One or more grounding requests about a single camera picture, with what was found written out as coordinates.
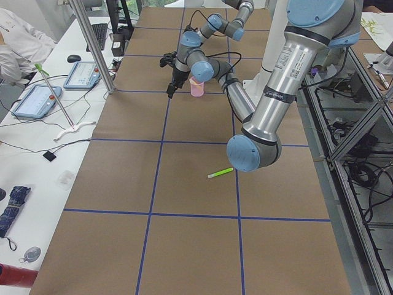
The black keyboard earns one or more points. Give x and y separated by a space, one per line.
100 31

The far teach pendant tablet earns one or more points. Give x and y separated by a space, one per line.
83 76

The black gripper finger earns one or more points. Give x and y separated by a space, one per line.
172 88

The teach pendant tablet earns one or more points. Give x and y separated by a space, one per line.
35 104
83 76

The folded blue umbrella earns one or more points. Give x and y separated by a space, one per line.
18 196

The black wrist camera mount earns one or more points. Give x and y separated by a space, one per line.
168 59

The pink mesh pen holder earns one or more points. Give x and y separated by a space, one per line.
196 87

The seated person white hoodie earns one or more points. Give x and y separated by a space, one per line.
22 48

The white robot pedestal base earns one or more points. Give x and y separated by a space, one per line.
275 44

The brown paper table mat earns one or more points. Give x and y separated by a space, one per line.
143 217

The red bottle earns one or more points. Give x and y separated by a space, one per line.
17 276

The green marker pen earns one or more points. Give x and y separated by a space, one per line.
219 173

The metal grabber stick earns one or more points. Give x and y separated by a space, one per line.
73 127

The small black box device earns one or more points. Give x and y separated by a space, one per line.
50 156

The aluminium frame post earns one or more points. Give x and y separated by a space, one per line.
91 40

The black computer mouse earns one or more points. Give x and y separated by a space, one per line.
73 58

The near teach pendant tablet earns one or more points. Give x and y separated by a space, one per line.
35 104

